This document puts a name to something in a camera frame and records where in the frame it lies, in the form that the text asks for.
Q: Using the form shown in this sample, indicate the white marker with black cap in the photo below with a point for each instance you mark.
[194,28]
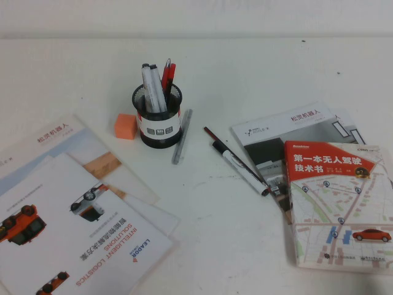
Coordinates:
[242,167]

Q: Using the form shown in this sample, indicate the silver grey pen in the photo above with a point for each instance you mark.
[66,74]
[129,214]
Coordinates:
[182,135]

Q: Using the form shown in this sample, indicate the black mesh pen holder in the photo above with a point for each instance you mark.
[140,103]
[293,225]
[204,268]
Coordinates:
[159,130]

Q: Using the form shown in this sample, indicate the black pen with silver clip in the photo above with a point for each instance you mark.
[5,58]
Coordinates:
[168,89]

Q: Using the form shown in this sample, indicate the red pen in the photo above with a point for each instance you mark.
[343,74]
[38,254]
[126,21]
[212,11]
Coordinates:
[167,75]

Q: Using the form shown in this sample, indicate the thin dark red pencil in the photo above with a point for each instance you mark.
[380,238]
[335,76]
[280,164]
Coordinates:
[212,134]

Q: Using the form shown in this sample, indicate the grey marker with black cap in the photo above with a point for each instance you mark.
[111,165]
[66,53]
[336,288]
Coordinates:
[157,89]

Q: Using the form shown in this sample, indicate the orange eraser block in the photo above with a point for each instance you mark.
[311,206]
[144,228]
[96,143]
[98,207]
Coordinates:
[125,126]

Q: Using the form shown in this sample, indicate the AgileX brochure with grey photo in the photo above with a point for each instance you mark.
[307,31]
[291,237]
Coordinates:
[270,129]

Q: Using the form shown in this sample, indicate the plain white brochure sheet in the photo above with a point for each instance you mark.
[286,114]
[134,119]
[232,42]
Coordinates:
[159,215]

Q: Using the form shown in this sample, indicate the AgileX brochure with blue band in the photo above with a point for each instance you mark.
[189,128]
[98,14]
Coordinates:
[61,135]

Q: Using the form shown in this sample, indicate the brochure with grey white frames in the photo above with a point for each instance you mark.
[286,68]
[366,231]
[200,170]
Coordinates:
[348,126]

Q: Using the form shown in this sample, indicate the red book with map cover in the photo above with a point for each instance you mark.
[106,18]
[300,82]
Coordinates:
[337,209]

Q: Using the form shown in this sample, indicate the white Leador logistics brochure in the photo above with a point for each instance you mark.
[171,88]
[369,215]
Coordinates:
[61,233]

